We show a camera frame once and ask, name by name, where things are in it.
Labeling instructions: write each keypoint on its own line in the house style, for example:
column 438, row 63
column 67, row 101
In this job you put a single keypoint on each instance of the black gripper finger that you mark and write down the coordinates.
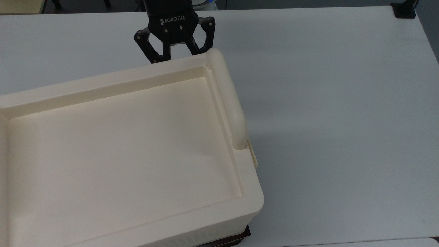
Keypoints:
column 151, row 46
column 205, row 32

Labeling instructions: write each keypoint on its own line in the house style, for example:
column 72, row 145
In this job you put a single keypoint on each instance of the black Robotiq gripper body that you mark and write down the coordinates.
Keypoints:
column 169, row 20

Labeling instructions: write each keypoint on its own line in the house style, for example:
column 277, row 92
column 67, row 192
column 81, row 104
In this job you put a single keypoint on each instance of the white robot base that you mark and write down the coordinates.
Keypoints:
column 205, row 4

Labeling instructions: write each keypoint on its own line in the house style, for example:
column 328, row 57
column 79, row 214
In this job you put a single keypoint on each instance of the cream plastic cabinet body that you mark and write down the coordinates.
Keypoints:
column 120, row 144

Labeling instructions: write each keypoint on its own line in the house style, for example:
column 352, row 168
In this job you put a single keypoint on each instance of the yellowish wooden desk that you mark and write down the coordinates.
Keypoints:
column 20, row 5

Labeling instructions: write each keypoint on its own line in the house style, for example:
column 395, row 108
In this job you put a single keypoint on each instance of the black camera stand clamp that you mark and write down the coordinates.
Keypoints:
column 404, row 11

